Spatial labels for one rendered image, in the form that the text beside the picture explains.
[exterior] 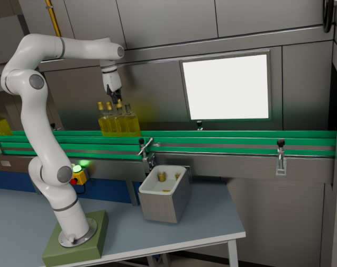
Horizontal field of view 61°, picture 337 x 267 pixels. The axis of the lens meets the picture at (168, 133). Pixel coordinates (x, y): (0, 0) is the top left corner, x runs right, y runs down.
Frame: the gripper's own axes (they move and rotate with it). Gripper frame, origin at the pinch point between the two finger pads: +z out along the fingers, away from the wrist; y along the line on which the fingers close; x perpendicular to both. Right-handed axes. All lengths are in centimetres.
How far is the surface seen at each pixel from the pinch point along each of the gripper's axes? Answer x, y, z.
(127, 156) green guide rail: 6.9, 13.8, 27.3
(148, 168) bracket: 19.0, 15.5, 32.7
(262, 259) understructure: 69, -16, 119
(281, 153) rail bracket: 83, 16, 21
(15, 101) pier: -274, -148, 45
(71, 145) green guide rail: -28.6, 14.2, 21.7
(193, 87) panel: 39.6, -12.5, 0.1
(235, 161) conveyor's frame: 61, 5, 32
